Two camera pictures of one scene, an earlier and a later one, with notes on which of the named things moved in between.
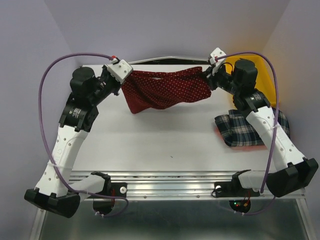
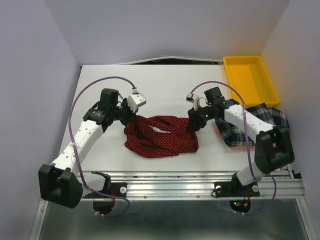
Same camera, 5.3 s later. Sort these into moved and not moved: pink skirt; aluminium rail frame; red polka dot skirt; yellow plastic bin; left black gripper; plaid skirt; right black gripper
Moved: red polka dot skirt; right black gripper; left black gripper
Not moved: plaid skirt; aluminium rail frame; yellow plastic bin; pink skirt
